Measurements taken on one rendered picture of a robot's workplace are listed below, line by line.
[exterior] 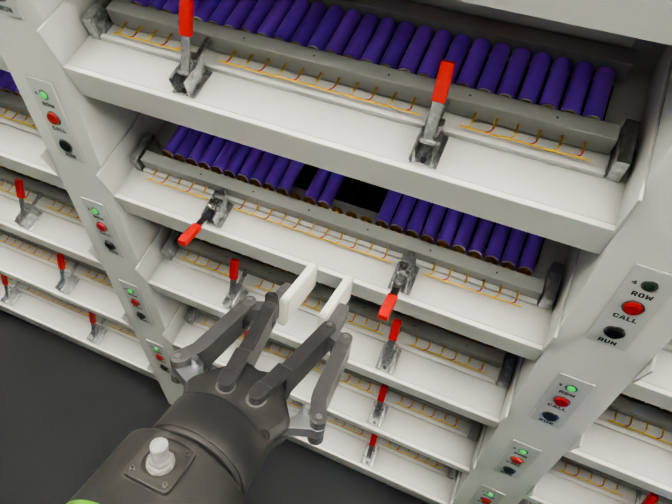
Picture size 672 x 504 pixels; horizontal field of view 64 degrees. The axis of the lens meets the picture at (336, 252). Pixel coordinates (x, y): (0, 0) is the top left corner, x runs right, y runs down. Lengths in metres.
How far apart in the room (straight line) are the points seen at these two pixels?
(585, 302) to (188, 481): 0.41
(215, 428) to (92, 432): 1.14
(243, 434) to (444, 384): 0.51
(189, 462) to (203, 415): 0.04
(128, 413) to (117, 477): 1.15
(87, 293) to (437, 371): 0.75
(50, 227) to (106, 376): 0.56
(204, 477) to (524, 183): 0.36
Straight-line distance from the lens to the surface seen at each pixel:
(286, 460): 1.37
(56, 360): 1.64
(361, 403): 1.03
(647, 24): 0.44
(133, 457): 0.35
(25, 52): 0.75
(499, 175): 0.53
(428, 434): 1.02
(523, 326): 0.67
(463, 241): 0.68
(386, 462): 1.21
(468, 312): 0.67
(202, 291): 0.93
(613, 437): 0.88
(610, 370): 0.68
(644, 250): 0.54
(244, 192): 0.74
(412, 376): 0.84
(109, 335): 1.42
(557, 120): 0.55
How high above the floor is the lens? 1.29
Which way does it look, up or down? 49 degrees down
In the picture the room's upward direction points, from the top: 2 degrees clockwise
